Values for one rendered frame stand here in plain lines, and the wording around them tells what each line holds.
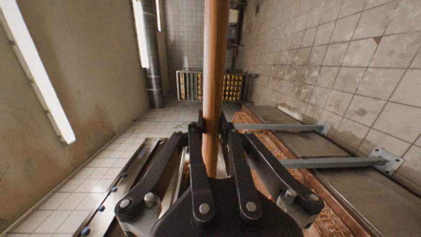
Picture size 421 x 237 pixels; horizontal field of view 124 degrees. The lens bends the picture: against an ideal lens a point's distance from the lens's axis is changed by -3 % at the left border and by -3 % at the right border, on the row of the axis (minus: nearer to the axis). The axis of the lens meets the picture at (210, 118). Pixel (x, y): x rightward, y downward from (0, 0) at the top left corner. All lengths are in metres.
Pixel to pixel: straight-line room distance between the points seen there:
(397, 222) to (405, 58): 0.91
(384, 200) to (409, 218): 0.08
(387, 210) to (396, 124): 0.56
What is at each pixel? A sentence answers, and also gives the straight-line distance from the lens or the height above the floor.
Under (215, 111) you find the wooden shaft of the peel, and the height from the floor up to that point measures 1.19.
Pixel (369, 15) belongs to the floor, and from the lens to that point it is 1.63.
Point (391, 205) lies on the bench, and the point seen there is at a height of 0.31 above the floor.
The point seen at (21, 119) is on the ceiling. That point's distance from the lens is 1.69.
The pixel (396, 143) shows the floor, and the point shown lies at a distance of 1.37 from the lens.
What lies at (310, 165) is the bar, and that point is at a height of 0.57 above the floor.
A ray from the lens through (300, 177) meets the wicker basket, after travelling 0.98.
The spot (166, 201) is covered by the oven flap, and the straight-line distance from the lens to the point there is 1.32.
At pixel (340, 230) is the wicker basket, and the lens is 0.87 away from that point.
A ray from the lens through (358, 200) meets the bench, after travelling 0.99.
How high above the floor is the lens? 1.21
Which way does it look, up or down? 4 degrees down
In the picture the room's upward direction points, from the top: 89 degrees counter-clockwise
